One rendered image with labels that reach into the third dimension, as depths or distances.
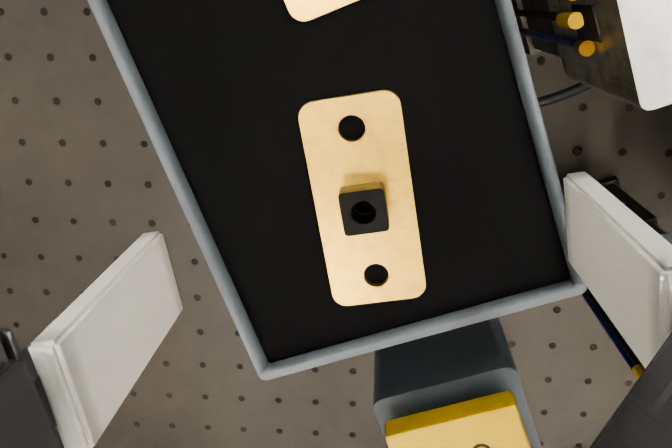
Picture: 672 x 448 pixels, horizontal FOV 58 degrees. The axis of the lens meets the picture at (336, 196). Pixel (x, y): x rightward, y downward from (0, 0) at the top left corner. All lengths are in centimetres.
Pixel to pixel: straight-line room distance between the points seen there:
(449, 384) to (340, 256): 9
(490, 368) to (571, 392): 58
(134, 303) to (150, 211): 60
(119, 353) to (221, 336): 65
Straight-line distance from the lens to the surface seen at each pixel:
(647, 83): 30
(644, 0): 29
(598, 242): 17
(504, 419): 29
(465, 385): 30
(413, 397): 30
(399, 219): 23
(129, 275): 18
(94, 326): 17
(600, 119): 74
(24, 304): 91
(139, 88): 24
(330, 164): 23
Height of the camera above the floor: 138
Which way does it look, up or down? 71 degrees down
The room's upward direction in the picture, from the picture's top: 167 degrees counter-clockwise
